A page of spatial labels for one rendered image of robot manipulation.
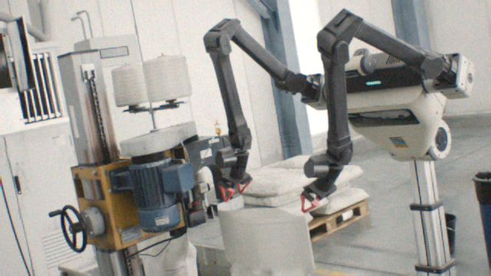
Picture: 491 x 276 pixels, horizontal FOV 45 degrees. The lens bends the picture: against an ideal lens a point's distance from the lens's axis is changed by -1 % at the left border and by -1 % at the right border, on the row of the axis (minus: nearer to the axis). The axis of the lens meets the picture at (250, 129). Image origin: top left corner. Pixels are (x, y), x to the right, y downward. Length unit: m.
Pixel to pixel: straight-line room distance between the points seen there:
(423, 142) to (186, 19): 5.59
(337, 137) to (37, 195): 3.54
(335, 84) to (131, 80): 0.92
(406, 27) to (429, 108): 8.73
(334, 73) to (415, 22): 9.08
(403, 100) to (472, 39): 8.46
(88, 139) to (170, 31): 5.24
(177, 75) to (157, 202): 0.45
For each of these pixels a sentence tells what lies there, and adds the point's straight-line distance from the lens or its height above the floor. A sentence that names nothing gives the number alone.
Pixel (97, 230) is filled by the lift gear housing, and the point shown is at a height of 1.11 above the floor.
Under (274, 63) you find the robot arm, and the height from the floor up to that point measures 1.60.
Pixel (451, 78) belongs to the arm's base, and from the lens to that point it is 2.07.
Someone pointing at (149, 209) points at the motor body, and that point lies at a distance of 2.14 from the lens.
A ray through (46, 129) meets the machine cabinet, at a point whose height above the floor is 1.39.
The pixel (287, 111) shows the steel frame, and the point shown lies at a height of 0.93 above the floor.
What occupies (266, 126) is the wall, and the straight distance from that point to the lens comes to 8.28.
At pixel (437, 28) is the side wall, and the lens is 10.89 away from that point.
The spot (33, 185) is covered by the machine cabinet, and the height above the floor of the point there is 0.98.
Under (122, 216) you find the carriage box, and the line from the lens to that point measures 2.27.
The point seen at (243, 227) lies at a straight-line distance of 2.27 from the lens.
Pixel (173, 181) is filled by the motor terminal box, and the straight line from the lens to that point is 2.08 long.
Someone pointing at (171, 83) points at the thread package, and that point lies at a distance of 2.16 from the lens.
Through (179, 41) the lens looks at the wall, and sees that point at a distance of 7.49.
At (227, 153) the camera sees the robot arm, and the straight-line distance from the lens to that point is 2.21.
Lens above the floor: 1.59
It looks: 6 degrees down
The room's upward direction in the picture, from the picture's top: 10 degrees counter-clockwise
